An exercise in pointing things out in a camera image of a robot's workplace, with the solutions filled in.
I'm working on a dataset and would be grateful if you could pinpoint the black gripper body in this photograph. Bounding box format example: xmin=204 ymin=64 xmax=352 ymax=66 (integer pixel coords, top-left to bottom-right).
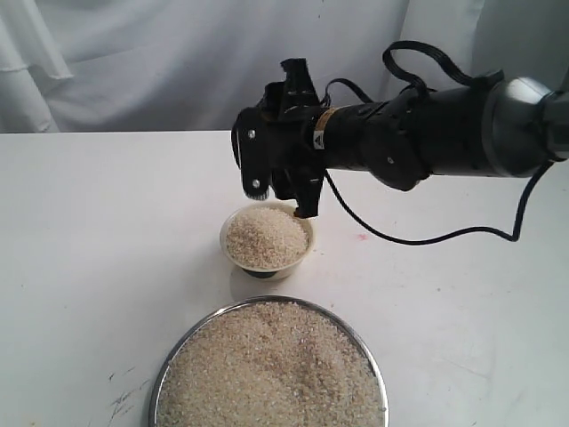
xmin=231 ymin=108 xmax=324 ymax=199

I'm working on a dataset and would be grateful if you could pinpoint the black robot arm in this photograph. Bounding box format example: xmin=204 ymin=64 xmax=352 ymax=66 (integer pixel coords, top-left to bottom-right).
xmin=231 ymin=58 xmax=568 ymax=218

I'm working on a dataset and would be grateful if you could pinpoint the small cream ceramic bowl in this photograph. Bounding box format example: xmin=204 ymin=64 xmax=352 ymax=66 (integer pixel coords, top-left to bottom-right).
xmin=220 ymin=202 xmax=315 ymax=281

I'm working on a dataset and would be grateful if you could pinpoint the large steel rice tray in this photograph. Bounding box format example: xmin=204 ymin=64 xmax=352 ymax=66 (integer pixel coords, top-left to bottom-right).
xmin=148 ymin=295 xmax=389 ymax=426

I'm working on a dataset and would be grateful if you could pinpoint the white backdrop curtain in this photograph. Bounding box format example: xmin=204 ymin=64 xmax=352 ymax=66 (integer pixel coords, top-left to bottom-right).
xmin=1 ymin=1 xmax=568 ymax=133

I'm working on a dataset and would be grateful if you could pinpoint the black flat ribbon cable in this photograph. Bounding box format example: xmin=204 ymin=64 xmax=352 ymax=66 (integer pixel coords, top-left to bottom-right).
xmin=381 ymin=40 xmax=490 ymax=103

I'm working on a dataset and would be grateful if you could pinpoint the black round cable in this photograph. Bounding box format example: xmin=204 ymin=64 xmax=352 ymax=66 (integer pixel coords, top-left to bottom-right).
xmin=322 ymin=77 xmax=555 ymax=246

